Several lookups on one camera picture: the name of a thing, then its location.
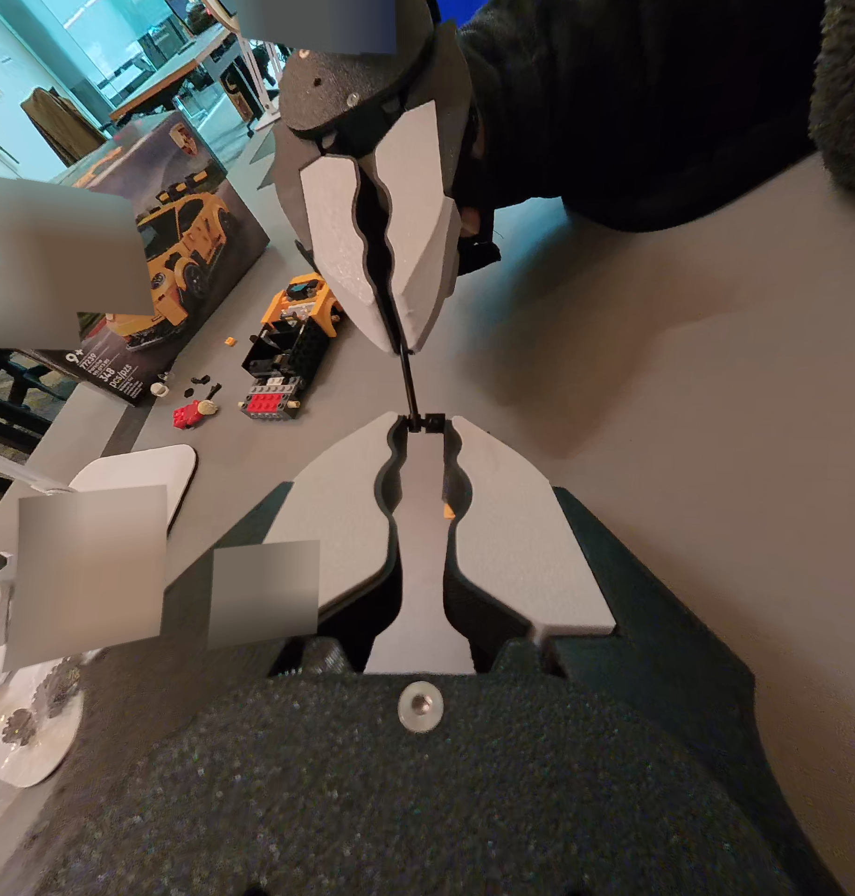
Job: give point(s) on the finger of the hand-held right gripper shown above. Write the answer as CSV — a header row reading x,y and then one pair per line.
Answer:
x,y
424,210
336,231

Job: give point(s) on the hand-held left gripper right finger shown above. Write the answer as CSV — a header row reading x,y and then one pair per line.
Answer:
x,y
525,546

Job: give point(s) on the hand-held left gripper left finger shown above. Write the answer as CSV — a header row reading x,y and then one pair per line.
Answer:
x,y
343,504

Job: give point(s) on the thin black lego rod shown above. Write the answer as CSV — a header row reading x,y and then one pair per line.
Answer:
x,y
408,385

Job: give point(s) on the partly built lego car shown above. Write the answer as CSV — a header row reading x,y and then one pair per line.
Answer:
x,y
287,350

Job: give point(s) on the lego set box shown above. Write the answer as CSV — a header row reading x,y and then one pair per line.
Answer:
x,y
189,231

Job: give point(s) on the red lego minifigure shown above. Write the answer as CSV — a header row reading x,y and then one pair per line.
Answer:
x,y
188,416

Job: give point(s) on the person's right hand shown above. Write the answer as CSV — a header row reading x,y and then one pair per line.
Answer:
x,y
477,136

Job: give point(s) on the wooden background table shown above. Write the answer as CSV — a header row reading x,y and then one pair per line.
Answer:
x,y
168,70

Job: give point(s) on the white rounded board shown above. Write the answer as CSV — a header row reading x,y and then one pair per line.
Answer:
x,y
140,469

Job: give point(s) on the brown chair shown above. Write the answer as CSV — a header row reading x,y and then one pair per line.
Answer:
x,y
63,126

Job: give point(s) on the clear plastic parts bag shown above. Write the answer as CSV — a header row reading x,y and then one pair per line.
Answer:
x,y
21,728

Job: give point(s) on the white metal frame stand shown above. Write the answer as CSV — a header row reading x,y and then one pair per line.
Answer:
x,y
259,77

